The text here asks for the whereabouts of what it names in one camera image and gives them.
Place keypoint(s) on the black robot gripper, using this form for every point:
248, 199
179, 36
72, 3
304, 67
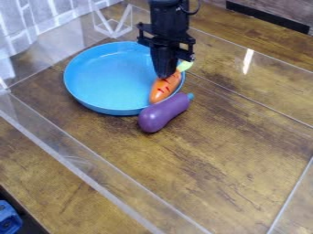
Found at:
165, 34

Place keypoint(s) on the orange toy carrot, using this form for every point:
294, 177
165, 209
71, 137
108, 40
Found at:
163, 87

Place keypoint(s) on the blue round plastic tray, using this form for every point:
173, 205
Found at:
110, 78

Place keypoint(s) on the purple toy eggplant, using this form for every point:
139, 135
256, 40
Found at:
155, 116

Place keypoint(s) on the black baseboard strip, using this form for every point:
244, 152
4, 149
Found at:
277, 20

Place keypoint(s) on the white patterned curtain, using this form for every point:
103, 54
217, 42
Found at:
27, 18

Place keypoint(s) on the blue object at corner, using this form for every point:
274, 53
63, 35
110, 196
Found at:
9, 219

